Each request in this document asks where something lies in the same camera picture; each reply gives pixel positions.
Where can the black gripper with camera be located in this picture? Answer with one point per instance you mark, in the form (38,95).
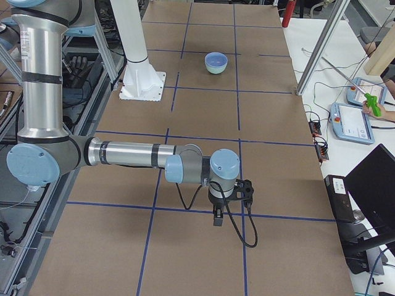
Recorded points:
(216,202)

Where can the blue bowl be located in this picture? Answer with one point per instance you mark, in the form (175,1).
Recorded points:
(216,61)

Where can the green bowl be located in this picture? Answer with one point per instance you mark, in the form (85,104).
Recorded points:
(216,71)

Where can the person hand holding grabber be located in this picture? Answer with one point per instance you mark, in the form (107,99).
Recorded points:
(369,111)

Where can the black computer box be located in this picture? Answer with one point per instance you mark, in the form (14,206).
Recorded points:
(339,198)

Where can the black monitor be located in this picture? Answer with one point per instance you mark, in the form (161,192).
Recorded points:
(371,185)

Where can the teach pendant tablet near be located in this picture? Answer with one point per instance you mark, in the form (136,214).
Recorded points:
(349,123)

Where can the teach pendant tablet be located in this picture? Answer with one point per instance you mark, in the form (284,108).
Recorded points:
(355,97)
(349,123)

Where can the teach pendant tablet far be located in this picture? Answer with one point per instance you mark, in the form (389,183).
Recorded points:
(355,97)

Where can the person in black shirt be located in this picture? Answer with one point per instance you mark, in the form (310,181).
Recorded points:
(379,57)

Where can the red cylinder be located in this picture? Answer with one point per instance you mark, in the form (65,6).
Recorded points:
(288,13)

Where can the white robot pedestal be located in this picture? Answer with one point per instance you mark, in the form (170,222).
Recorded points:
(141,82)

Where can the green-handled reacher grabber tool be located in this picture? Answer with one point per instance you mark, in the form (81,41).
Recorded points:
(371,100)

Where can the aluminium frame post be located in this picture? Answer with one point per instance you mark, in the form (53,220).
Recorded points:
(323,40)

